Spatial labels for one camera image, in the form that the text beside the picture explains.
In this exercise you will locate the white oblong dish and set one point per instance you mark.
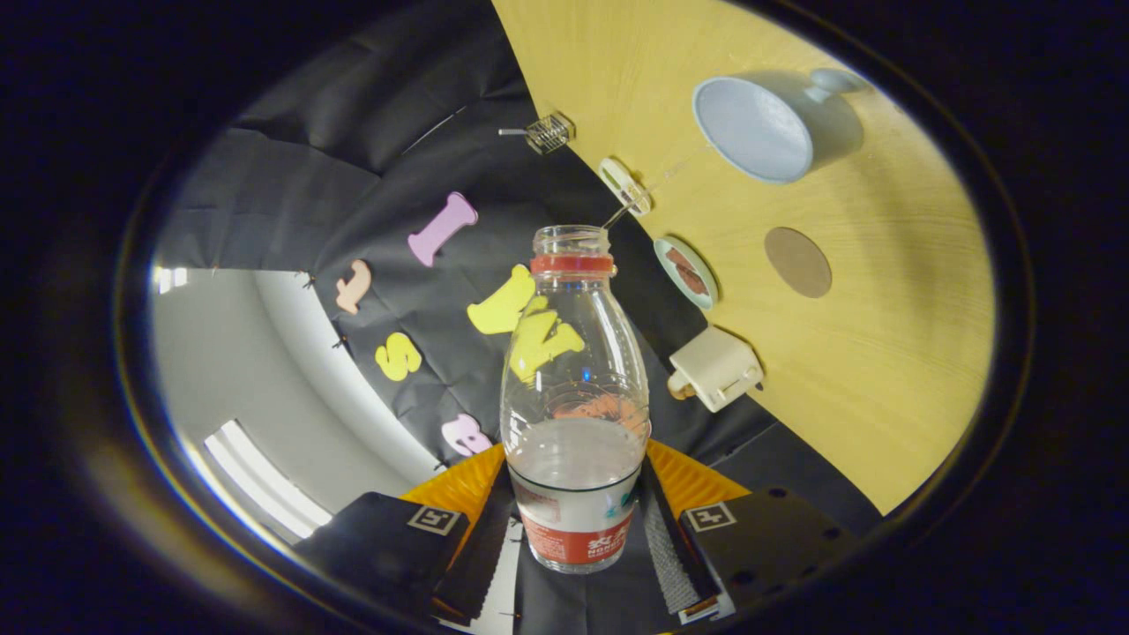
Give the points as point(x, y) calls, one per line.
point(624, 186)

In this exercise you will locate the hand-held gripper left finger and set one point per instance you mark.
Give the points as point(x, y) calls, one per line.
point(481, 556)

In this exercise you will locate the brown round coaster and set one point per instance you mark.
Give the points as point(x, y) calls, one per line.
point(798, 263)

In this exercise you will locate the clear plastic bottle red label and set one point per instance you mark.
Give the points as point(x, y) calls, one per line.
point(573, 476)

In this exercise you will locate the bread slice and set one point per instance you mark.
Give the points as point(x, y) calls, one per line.
point(677, 385)

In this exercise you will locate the white cup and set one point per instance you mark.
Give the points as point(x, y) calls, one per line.
point(750, 132)

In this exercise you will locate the small ceiling light panel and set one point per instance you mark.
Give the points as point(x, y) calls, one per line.
point(172, 279)

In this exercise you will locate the white toaster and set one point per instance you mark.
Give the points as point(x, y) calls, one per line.
point(719, 366)

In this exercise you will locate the large ceiling light panel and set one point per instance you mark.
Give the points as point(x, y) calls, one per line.
point(265, 481)

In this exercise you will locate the wooden table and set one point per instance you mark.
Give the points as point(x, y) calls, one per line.
point(882, 353)

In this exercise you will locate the brown meat slice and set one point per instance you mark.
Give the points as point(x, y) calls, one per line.
point(699, 282)
point(680, 259)

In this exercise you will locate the pale green round plate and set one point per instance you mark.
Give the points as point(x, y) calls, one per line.
point(672, 275)

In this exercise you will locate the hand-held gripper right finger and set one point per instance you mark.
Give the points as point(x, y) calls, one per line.
point(666, 556)

